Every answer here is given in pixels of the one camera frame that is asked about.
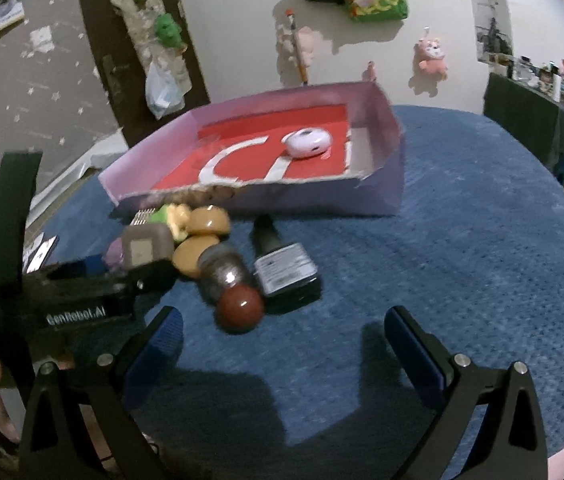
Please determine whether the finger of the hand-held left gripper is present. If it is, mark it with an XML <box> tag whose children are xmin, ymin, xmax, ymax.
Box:
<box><xmin>124</xmin><ymin>259</ymin><xmax>179</xmax><ymax>306</ymax></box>

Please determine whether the camouflage cloth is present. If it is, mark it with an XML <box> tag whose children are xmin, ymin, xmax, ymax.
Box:
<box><xmin>111</xmin><ymin>0</ymin><xmax>193</xmax><ymax>92</ymax></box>

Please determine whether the pale yellow toy piece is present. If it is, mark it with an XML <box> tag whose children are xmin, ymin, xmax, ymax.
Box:
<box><xmin>169</xmin><ymin>204</ymin><xmax>193</xmax><ymax>241</ymax></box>

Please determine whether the white plastic sheet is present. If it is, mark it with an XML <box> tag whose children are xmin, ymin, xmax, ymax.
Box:
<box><xmin>27</xmin><ymin>132</ymin><xmax>128</xmax><ymax>221</ymax></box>

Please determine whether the table with green cloth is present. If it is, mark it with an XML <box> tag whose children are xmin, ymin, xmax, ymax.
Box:
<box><xmin>483</xmin><ymin>72</ymin><xmax>564</xmax><ymax>163</ymax></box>

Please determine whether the clear plastic bag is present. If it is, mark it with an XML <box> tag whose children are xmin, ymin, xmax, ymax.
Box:
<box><xmin>145</xmin><ymin>57</ymin><xmax>185</xmax><ymax>120</ymax></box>

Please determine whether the orange tipped pen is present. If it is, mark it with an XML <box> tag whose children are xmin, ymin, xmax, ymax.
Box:
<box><xmin>286</xmin><ymin>9</ymin><xmax>311</xmax><ymax>86</ymax></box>

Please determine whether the grey nail polish bottle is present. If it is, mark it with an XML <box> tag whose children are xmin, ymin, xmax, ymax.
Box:
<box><xmin>122</xmin><ymin>223</ymin><xmax>175</xmax><ymax>268</ymax></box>

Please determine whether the pink cardboard box red bottom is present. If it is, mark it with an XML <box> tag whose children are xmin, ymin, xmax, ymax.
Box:
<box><xmin>98</xmin><ymin>81</ymin><xmax>405</xmax><ymax>217</ymax></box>

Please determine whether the glitter bottle with red cap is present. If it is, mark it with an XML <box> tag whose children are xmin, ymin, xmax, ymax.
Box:
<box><xmin>198</xmin><ymin>243</ymin><xmax>266</xmax><ymax>335</ymax></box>

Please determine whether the white paper booklet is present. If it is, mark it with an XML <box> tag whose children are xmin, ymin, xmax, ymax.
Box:
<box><xmin>0</xmin><ymin>0</ymin><xmax>25</xmax><ymax>38</ymax></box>

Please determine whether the black bottle with label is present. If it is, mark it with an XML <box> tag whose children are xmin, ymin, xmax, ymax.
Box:
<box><xmin>252</xmin><ymin>214</ymin><xmax>323</xmax><ymax>311</ymax></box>

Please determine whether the green frog toy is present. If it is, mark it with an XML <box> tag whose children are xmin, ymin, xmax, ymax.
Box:
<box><xmin>154</xmin><ymin>12</ymin><xmax>187</xmax><ymax>53</ymax></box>

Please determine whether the black and white card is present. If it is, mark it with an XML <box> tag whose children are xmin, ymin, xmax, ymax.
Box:
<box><xmin>22</xmin><ymin>235</ymin><xmax>58</xmax><ymax>276</ymax></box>

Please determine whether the row of bottles and jars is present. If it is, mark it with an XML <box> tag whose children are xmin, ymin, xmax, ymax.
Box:
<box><xmin>512</xmin><ymin>52</ymin><xmax>564</xmax><ymax>122</ymax></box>

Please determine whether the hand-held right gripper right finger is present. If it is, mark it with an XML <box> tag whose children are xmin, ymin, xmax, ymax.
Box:
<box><xmin>384</xmin><ymin>305</ymin><xmax>548</xmax><ymax>480</ymax></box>

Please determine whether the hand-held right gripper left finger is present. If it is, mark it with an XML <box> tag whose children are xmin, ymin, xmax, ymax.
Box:
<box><xmin>17</xmin><ymin>305</ymin><xmax>185</xmax><ymax>480</ymax></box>

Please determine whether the wall mirror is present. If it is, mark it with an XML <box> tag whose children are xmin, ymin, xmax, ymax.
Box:
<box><xmin>464</xmin><ymin>0</ymin><xmax>515</xmax><ymax>63</ymax></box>

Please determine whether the orange rounded toy block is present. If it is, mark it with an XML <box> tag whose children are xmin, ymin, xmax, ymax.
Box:
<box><xmin>185</xmin><ymin>206</ymin><xmax>231</xmax><ymax>237</ymax></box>
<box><xmin>172</xmin><ymin>235</ymin><xmax>220</xmax><ymax>278</ymax></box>

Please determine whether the white round device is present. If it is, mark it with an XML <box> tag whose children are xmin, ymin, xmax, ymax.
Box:
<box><xmin>282</xmin><ymin>129</ymin><xmax>333</xmax><ymax>160</ymax></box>

